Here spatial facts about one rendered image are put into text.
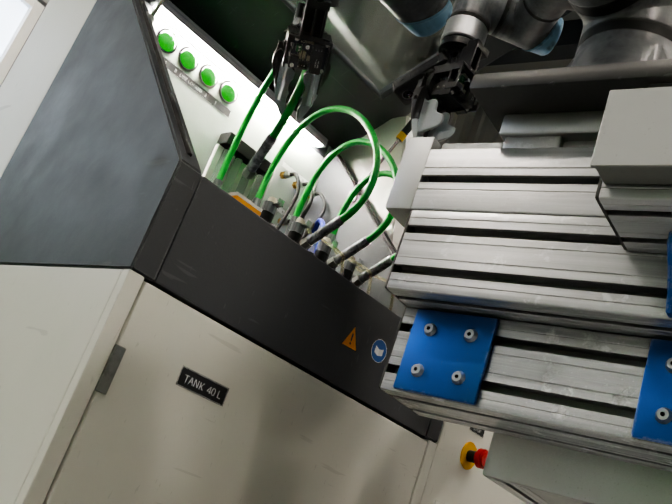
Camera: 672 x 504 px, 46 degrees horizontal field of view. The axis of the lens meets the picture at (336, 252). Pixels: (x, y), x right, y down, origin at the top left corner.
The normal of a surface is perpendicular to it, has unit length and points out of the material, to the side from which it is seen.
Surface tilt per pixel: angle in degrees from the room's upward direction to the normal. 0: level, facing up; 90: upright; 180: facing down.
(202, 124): 90
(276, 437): 90
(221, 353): 90
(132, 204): 90
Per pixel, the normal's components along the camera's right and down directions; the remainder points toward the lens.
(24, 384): -0.62, -0.46
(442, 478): 0.71, 0.00
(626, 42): -0.25, -0.69
